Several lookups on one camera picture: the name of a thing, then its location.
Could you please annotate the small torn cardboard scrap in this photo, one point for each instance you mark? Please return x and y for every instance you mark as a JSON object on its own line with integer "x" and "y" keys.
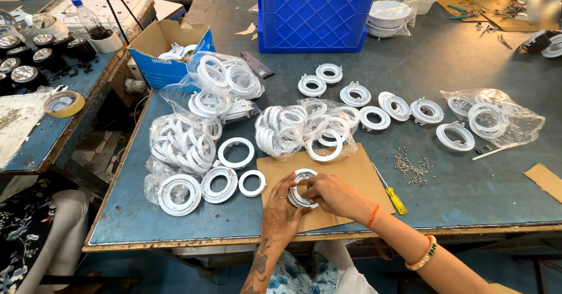
{"x": 246, "y": 30}

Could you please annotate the group of black spotlights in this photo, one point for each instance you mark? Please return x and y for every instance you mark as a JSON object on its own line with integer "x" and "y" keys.
{"x": 39, "y": 59}

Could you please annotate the black and white spotlight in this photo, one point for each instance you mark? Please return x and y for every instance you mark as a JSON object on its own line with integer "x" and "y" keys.
{"x": 544, "y": 43}

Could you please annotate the white power socket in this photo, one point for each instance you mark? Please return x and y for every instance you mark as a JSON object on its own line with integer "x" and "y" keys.
{"x": 135, "y": 86}

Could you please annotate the pile of metal parts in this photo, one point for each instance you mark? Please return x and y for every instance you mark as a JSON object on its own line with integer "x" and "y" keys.
{"x": 511, "y": 10}

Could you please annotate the pile of small metal screws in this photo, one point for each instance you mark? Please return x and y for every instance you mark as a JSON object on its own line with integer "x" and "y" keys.
{"x": 410, "y": 169}

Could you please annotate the white board with papers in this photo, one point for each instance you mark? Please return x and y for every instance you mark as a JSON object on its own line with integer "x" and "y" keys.
{"x": 109, "y": 8}

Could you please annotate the gold and green bangle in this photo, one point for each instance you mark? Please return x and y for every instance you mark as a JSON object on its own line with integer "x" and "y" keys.
{"x": 423, "y": 255}

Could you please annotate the black tripod legs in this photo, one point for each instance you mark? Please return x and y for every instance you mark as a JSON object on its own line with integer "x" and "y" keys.
{"x": 115, "y": 8}

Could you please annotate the clear plastic bottle blue cap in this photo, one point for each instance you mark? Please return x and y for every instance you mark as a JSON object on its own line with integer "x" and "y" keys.
{"x": 88, "y": 17}

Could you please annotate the yellow masking tape roll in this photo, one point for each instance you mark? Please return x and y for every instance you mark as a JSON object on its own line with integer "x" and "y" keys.
{"x": 72, "y": 109}

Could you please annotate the person's blue floral clothing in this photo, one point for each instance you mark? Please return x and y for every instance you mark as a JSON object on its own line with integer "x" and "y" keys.
{"x": 303, "y": 278}

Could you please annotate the person's right fingers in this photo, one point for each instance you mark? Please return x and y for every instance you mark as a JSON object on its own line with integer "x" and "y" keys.
{"x": 314, "y": 188}

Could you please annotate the white sheet with screws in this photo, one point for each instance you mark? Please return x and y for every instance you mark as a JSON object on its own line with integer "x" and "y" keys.
{"x": 19, "y": 127}

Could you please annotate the person's left hand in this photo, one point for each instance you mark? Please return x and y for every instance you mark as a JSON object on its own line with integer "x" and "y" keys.
{"x": 276, "y": 217}

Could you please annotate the blue plastic crate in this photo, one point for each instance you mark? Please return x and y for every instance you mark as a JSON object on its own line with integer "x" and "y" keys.
{"x": 314, "y": 13}

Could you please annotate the white round lamp housing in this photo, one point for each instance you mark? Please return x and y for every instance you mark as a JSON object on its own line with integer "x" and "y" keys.
{"x": 297, "y": 199}

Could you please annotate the plastic bag of white rings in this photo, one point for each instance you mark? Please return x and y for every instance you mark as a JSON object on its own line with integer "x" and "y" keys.
{"x": 496, "y": 118}
{"x": 228, "y": 74}
{"x": 285, "y": 129}
{"x": 180, "y": 142}
{"x": 206, "y": 105}

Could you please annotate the row of white lamp rings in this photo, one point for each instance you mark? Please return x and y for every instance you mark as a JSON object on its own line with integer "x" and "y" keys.
{"x": 395, "y": 107}

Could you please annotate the blue and brown cardboard box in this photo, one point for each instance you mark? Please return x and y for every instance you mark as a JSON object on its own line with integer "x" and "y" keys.
{"x": 162, "y": 68}

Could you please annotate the small metal spring clip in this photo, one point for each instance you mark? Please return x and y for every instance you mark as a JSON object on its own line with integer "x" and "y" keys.
{"x": 483, "y": 149}

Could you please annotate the bagged stack of white bowls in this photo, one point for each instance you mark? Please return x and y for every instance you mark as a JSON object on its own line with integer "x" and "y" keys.
{"x": 388, "y": 17}

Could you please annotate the torn brown cardboard piece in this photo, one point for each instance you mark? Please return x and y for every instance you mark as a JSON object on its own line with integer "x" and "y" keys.
{"x": 546, "y": 182}

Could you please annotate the orange wrist thread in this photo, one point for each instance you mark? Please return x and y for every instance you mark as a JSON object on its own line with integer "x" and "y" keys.
{"x": 373, "y": 216}

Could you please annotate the person's right hand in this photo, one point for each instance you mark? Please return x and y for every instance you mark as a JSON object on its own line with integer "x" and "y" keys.
{"x": 340, "y": 197}

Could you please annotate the brown cardboard sheet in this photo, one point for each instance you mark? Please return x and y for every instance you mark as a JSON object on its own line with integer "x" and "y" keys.
{"x": 351, "y": 175}

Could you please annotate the grey metal strips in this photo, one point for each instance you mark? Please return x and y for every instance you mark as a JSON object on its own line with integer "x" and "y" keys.
{"x": 258, "y": 64}

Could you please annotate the large cardboard work mat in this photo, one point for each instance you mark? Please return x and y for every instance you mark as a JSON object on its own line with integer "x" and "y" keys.
{"x": 505, "y": 24}

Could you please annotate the thin white stick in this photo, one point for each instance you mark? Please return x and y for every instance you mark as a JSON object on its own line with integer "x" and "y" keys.
{"x": 489, "y": 152}

